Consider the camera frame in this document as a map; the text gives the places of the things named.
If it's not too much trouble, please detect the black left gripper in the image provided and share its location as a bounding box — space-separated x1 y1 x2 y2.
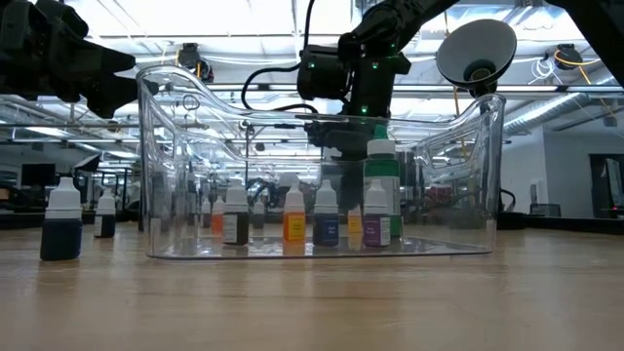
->
19 0 155 120

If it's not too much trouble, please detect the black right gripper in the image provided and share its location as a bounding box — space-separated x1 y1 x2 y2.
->
304 116 389 162

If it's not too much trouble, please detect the large green food coloring bottle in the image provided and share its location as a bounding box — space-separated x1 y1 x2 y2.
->
363 124 404 239

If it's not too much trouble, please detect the small yellow food coloring bottle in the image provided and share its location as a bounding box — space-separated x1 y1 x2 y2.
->
347 204 364 235

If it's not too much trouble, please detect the small blue food coloring bottle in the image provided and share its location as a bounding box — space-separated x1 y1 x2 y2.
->
312 178 340 248

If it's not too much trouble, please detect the small purple food coloring bottle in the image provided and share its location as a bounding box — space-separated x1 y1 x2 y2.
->
363 178 392 249

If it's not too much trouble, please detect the small yellow-orange food coloring bottle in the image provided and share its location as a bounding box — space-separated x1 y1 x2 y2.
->
283 180 307 244

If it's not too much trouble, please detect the clear plastic bin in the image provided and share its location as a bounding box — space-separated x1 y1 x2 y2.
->
135 64 508 260

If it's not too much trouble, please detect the small black food coloring bottle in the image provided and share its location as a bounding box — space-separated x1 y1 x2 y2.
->
222 183 251 247

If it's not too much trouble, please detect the small red-orange food coloring bottle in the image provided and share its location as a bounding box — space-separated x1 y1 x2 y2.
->
211 195 225 236

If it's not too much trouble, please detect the large blue food coloring bottle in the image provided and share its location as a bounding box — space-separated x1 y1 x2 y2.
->
39 176 84 262

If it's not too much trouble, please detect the grey horizontal pipe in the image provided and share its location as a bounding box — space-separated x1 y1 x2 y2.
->
0 121 513 132

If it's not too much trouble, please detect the tilted black monitor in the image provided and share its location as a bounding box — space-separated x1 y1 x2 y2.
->
71 154 102 175

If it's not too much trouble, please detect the long linear ceiling light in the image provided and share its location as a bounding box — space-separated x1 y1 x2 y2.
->
154 83 624 94

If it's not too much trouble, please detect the dark window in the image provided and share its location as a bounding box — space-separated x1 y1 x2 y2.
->
588 153 624 220

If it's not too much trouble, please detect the black ceiling cable reel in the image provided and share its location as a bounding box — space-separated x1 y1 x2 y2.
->
175 42 203 77
555 43 584 72

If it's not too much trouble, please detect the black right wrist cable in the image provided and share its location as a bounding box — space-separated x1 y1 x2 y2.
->
241 0 319 114

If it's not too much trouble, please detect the silver ceiling duct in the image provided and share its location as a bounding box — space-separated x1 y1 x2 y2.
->
504 72 624 137

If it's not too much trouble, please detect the black aluminium rig frame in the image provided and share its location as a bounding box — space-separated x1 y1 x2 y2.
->
0 209 624 238

